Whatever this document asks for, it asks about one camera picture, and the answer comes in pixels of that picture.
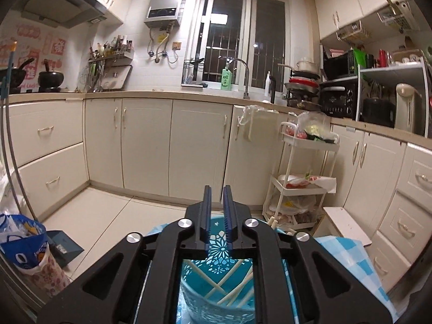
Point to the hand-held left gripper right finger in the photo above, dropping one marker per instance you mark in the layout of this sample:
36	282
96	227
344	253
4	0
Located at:
229	216

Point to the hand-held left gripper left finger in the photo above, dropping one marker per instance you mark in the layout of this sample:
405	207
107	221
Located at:
207	216

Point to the teal plastic basket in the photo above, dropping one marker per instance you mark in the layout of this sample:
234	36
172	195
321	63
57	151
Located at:
217	256

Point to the bundle of wooden chopsticks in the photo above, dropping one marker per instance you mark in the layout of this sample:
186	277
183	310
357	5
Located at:
224	277

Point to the cream base cabinets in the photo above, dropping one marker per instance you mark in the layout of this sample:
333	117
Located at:
195	141

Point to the white rolling cart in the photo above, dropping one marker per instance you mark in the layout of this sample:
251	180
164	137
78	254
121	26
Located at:
303	189

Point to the white red printed bag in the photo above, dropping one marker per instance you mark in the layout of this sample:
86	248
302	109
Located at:
314	180

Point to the hanging clear plastic bag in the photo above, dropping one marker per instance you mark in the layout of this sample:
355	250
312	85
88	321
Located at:
249	118

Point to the white step stool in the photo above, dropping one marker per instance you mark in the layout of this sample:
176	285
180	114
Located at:
346	224

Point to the blue checkered tablecloth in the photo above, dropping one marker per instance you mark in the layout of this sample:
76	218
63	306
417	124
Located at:
341	260

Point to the clear bag of groceries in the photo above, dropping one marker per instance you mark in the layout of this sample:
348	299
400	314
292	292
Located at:
317	126

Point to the green soap bottle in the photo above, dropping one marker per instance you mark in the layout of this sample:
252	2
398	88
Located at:
226	79

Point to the white spray bottle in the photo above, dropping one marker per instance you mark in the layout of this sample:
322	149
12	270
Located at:
268	82

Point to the chrome faucet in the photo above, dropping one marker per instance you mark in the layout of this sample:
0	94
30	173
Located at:
248	77

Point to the stacked pots and pans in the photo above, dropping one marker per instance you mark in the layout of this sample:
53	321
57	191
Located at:
302	91

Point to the dark blue box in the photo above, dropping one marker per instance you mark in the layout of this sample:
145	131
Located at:
65	246

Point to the black toaster oven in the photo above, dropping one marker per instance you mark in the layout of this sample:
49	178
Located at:
339	101

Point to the white enamel pot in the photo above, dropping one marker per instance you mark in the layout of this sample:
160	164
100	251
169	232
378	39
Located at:
307	65

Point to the black countertop cooker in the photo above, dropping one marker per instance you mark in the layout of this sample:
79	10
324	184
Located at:
378	111

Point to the barred kitchen window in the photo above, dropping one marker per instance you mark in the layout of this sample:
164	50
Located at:
236	33

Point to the blue shopping bag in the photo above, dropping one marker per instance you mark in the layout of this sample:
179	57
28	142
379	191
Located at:
23	249

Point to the black microwave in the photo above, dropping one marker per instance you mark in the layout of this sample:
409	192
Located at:
339	64

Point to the green plastic bag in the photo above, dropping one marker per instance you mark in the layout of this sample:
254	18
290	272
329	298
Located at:
360	59

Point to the white thermos kettle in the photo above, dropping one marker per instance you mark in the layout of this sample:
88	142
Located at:
406	108

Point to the black wok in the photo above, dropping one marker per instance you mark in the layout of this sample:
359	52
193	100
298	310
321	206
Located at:
50	79

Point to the silver water heater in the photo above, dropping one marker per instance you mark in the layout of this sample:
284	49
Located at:
165	3

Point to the white appliance shelf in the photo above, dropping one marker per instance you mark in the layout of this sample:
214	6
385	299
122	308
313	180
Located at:
391	69

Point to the red bottle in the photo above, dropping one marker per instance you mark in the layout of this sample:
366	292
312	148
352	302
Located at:
382	59

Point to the black frying pan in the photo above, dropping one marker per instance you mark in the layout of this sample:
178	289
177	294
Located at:
15	77

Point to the range hood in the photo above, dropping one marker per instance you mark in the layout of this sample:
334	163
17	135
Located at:
64	6

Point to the wall utensil rack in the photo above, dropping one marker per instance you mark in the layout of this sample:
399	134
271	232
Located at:
118	74

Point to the wall power socket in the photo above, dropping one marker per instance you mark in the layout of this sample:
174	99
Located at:
177	45

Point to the pink wall stickers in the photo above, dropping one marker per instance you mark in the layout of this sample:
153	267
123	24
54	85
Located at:
33	50

